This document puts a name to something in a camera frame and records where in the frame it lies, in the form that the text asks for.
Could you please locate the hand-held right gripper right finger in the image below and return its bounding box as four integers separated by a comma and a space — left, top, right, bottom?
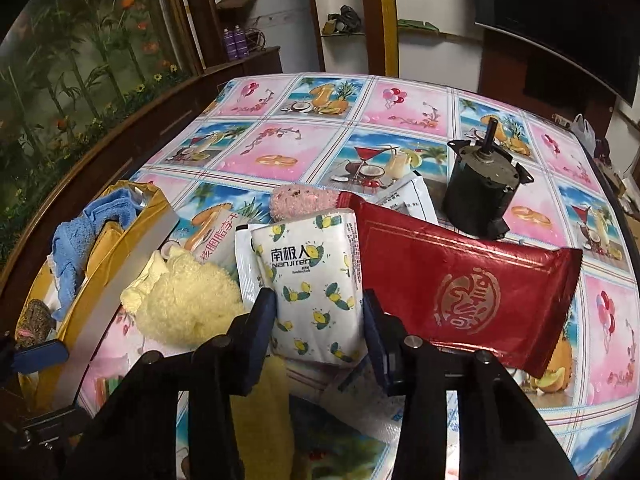
361, 287, 566, 480

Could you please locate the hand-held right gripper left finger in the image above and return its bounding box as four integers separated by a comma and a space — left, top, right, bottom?
65, 287, 278, 480

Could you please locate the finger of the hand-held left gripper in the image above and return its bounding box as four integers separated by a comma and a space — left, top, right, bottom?
14, 340, 70, 371

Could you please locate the brown knitted glove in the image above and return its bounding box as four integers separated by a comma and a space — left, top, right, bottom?
15, 300, 56, 348

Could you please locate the lemon-print tissue pack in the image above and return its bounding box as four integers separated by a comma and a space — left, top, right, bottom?
250, 210, 368, 363

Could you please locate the fuzzy yellow cloth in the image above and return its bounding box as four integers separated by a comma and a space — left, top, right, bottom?
135, 247, 246, 348

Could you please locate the yellow plastic packet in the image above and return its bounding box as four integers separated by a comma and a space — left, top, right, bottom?
230, 355, 296, 480

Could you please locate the white pouch red print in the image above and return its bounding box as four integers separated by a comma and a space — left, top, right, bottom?
170, 205, 261, 266

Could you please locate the gold-lined white box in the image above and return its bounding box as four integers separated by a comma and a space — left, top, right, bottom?
15, 182, 181, 411

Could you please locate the pale yellow towel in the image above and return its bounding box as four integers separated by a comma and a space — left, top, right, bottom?
120, 252, 176, 316

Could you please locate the pink plush toy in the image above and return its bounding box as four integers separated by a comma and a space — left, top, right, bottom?
270, 183, 341, 221

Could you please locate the blue towel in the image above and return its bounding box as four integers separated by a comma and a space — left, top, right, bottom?
50, 187, 143, 321

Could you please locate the white printed sachet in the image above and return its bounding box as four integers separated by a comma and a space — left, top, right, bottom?
372, 172, 441, 226

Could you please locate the small white sachet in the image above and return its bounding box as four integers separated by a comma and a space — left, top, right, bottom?
235, 225, 281, 306

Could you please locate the red foil packet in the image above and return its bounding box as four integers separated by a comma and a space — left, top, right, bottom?
347, 195, 583, 378

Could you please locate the printed tablecloth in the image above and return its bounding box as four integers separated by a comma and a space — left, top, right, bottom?
75, 74, 636, 480

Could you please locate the black electric motor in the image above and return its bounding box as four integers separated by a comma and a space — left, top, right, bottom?
442, 116, 535, 240

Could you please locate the white plastic bag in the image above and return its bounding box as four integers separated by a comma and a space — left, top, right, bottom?
570, 112, 596, 148

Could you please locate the black and yellow tool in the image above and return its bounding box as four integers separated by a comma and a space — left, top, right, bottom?
322, 5, 363, 36

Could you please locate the green flat item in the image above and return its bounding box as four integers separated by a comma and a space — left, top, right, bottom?
397, 19, 451, 34

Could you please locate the artificial flower display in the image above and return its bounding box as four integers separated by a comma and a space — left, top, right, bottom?
0, 0, 201, 241

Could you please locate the black television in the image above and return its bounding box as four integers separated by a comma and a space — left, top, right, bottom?
472, 0, 640, 111

